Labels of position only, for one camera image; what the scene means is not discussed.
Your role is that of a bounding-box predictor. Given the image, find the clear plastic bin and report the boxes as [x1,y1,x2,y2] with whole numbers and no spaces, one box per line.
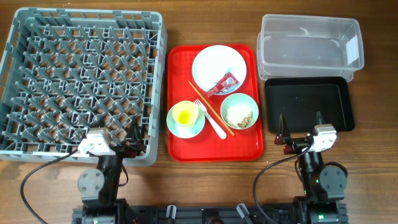
[257,14,364,82]

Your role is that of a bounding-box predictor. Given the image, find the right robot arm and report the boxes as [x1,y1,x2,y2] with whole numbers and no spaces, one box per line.
[274,112,348,223]

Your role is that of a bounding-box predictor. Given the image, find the yellow plastic cup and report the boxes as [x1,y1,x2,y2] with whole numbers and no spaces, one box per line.
[172,101,199,128]

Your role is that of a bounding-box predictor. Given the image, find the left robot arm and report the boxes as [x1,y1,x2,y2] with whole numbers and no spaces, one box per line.
[72,118,145,224]

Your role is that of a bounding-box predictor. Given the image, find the red plastic tray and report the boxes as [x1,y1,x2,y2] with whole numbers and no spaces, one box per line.
[167,44,264,162]

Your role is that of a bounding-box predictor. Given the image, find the light blue plate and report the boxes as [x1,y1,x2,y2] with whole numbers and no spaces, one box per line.
[192,45,247,95]

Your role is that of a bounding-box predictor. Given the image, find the grey dishwasher rack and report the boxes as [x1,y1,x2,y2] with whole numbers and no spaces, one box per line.
[1,7,167,166]

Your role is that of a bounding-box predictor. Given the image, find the red sauce packet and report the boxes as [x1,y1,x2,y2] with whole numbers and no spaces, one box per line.
[205,72,239,98]

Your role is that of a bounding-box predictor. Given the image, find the white plastic fork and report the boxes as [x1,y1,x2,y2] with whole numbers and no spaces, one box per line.
[193,99,227,139]

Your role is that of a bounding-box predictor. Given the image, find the rice and peanut shells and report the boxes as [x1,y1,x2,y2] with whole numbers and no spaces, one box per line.
[224,104,252,129]

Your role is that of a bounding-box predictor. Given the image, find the black plastic tray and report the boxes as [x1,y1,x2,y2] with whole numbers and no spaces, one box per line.
[264,77,355,133]

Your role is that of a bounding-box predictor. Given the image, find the light blue small bowl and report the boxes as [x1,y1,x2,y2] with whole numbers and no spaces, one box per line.
[167,106,206,139]

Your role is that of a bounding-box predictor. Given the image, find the light green bowl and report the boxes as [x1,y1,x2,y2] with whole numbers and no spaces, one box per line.
[220,93,259,129]

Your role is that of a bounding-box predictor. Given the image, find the wooden chopstick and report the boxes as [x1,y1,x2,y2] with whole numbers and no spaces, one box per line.
[188,81,235,136]

